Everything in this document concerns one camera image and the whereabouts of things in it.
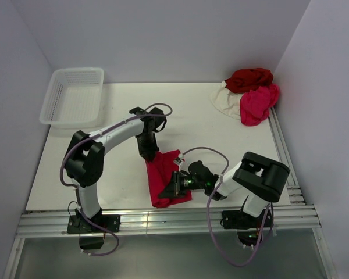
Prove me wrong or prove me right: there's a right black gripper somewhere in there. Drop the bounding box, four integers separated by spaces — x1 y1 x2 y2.
159 170 206 198

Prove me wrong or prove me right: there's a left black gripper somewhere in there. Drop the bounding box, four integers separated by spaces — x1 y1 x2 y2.
135 131 159 162

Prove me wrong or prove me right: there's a bright red t-shirt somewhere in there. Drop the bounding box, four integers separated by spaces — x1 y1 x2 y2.
145 149 192 208

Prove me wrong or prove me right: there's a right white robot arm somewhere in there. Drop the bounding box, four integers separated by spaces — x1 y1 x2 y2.
159 152 290 227

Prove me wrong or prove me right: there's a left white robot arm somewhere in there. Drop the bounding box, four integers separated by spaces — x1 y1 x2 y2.
60 103 167 234

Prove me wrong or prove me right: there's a white plastic mesh basket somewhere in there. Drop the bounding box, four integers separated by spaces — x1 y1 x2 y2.
39 67 104 128

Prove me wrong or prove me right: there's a white t-shirt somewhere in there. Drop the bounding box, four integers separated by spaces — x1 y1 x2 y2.
209 81 243 120

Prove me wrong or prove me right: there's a pink t-shirt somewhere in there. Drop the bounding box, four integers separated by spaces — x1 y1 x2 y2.
240 84 280 126

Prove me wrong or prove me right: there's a dark red t-shirt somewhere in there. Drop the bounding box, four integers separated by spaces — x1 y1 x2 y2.
225 68 273 94

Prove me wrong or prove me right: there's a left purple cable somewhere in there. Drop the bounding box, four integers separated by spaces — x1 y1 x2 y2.
60 102 174 257

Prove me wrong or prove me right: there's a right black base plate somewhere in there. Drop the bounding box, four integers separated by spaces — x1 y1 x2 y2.
220 210 265 230

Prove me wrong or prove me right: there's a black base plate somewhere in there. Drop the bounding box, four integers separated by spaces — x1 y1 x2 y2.
220 210 265 230
66 214 120 234

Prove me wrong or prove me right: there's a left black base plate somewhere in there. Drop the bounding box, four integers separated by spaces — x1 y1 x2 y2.
66 214 120 234

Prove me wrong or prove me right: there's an aluminium mounting rail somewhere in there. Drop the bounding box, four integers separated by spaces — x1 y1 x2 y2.
15 205 322 239

